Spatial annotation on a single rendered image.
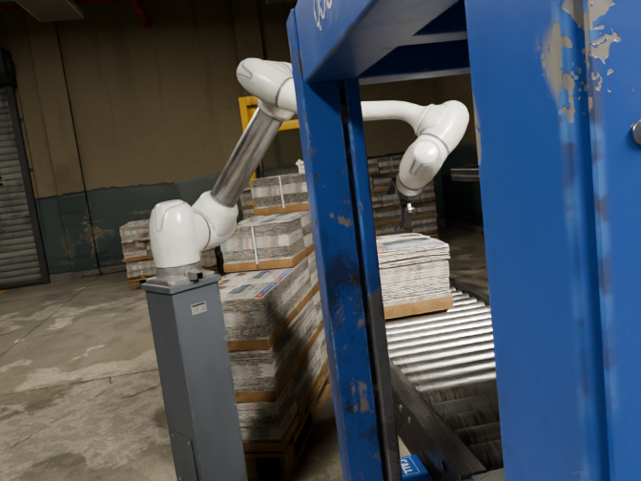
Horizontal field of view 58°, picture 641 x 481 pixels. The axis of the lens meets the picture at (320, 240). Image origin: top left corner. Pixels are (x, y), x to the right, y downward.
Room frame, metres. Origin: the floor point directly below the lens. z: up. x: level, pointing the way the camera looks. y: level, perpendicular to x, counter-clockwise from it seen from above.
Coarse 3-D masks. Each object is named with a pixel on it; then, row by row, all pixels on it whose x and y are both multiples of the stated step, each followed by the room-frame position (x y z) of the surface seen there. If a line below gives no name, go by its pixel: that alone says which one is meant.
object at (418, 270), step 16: (416, 240) 2.01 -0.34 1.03; (432, 240) 1.96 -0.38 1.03; (384, 256) 1.86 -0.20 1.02; (400, 256) 1.86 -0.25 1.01; (416, 256) 1.86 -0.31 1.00; (432, 256) 1.87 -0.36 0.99; (384, 272) 1.86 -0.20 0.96; (400, 272) 1.86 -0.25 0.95; (416, 272) 1.87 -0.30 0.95; (432, 272) 1.88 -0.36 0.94; (448, 272) 1.89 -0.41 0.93; (384, 288) 1.85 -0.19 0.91; (400, 288) 1.86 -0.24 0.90; (416, 288) 1.87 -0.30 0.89; (432, 288) 1.88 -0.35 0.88; (448, 288) 1.89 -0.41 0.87; (384, 304) 1.85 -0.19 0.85
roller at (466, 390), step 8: (472, 384) 1.26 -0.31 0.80; (480, 384) 1.26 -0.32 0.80; (488, 384) 1.26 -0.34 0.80; (496, 384) 1.26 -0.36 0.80; (424, 392) 1.25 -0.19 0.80; (432, 392) 1.24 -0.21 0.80; (440, 392) 1.24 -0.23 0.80; (448, 392) 1.24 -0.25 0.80; (456, 392) 1.24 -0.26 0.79; (464, 392) 1.24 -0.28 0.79; (472, 392) 1.24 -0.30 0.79; (480, 392) 1.24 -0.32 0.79; (488, 392) 1.24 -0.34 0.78; (432, 400) 1.23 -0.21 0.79; (440, 400) 1.23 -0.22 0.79; (448, 400) 1.23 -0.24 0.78
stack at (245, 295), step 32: (224, 288) 2.58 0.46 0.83; (256, 288) 2.49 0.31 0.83; (288, 288) 2.73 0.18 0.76; (224, 320) 2.36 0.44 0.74; (256, 320) 2.32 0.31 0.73; (320, 320) 3.26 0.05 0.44; (256, 352) 2.33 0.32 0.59; (288, 352) 2.56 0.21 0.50; (320, 352) 3.17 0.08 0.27; (256, 384) 2.33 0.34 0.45; (288, 384) 2.52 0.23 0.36; (320, 384) 3.08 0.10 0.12; (256, 416) 2.34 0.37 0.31; (288, 416) 2.46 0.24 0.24; (288, 448) 2.38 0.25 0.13; (256, 480) 2.35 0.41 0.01; (288, 480) 2.32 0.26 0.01
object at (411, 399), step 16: (400, 384) 1.31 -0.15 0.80; (400, 400) 1.24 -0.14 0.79; (416, 400) 1.21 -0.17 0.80; (400, 416) 1.26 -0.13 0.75; (416, 416) 1.13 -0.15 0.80; (432, 416) 1.13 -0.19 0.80; (400, 432) 1.27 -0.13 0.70; (416, 432) 1.14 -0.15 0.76; (432, 432) 1.06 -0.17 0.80; (448, 432) 1.05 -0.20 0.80; (416, 448) 1.15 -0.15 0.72; (432, 448) 1.04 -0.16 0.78; (448, 448) 0.99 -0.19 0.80; (464, 448) 0.99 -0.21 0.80; (432, 464) 1.05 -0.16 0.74; (448, 464) 0.95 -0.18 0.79; (464, 464) 0.93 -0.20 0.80; (480, 464) 0.93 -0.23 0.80; (448, 480) 0.96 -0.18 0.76
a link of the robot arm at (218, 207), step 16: (288, 64) 1.92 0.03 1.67; (256, 112) 2.01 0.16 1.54; (272, 112) 1.96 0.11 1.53; (288, 112) 1.97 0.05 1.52; (256, 128) 2.00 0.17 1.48; (272, 128) 2.00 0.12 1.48; (240, 144) 2.03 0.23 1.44; (256, 144) 2.01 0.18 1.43; (240, 160) 2.03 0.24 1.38; (256, 160) 2.04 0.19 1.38; (224, 176) 2.06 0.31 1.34; (240, 176) 2.05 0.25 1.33; (208, 192) 2.12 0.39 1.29; (224, 192) 2.07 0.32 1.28; (240, 192) 2.09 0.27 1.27; (208, 208) 2.07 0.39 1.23; (224, 208) 2.08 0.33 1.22; (208, 224) 2.05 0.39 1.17; (224, 224) 2.09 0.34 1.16; (208, 240) 2.05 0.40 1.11; (224, 240) 2.16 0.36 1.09
